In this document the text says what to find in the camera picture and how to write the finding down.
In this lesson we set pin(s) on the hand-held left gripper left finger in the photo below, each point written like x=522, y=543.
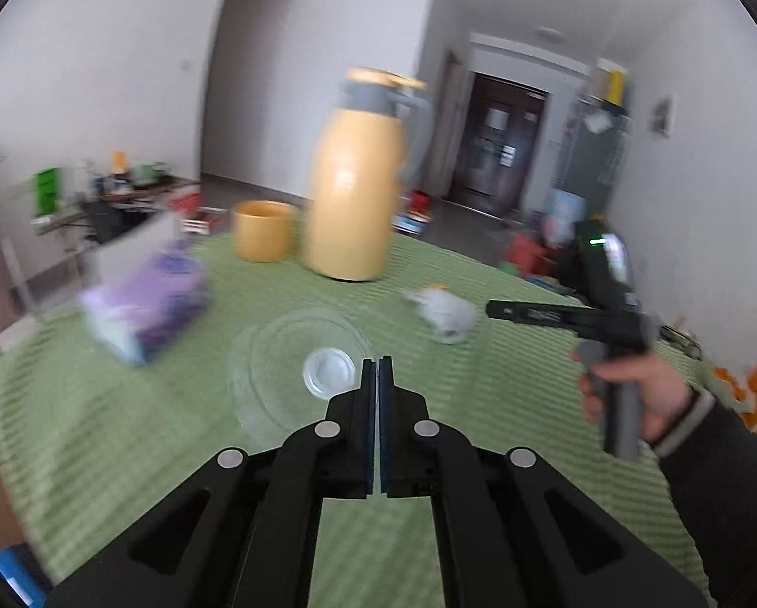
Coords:
x=359, y=437

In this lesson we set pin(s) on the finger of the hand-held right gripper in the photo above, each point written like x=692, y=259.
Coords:
x=530, y=313

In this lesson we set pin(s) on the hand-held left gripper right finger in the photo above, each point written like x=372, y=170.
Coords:
x=399, y=437

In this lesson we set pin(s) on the clear glass plate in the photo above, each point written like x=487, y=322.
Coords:
x=271, y=354

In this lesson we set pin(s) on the person's right forearm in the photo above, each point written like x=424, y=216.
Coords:
x=727, y=494

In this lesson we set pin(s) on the person's right hand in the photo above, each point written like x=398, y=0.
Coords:
x=663, y=392

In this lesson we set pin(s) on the red bag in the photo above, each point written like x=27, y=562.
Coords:
x=527, y=252

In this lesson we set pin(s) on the pastel cloth bag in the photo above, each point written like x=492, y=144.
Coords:
x=565, y=215

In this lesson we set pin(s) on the grey refrigerator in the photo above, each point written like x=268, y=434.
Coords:
x=581, y=158

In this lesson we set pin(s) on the paper sheet on refrigerator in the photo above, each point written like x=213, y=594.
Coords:
x=596, y=122

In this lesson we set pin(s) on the dark entrance door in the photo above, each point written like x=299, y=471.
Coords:
x=480, y=171

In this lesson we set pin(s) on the red toy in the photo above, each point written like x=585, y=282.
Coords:
x=419, y=204

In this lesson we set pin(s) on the yellow box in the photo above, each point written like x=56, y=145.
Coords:
x=610, y=85

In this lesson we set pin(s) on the green checked tablecloth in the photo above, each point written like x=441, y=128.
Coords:
x=163, y=456

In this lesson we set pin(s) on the yellow thermos jug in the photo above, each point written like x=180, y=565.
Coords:
x=353, y=202

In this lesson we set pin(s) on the yellow mug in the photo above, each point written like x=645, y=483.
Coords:
x=263, y=234

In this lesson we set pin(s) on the round ceiling light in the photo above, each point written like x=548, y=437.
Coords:
x=549, y=35

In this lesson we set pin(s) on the purple tissue box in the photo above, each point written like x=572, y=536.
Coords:
x=157, y=304

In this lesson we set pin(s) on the cluttered low side table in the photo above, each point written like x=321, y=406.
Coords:
x=119, y=202

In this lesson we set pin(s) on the blue packet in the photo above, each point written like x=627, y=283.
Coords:
x=20, y=576

